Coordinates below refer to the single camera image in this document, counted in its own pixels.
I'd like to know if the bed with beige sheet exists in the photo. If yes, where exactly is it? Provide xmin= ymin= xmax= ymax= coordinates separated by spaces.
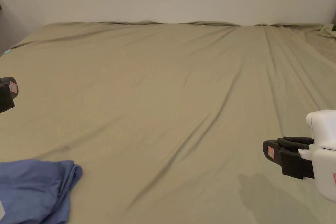
xmin=0 ymin=20 xmax=336 ymax=224

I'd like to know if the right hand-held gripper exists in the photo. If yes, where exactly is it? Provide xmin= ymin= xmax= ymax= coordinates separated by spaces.
xmin=263 ymin=109 xmax=336 ymax=204

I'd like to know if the blue garment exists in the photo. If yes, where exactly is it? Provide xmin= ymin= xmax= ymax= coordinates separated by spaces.
xmin=0 ymin=159 xmax=83 ymax=224

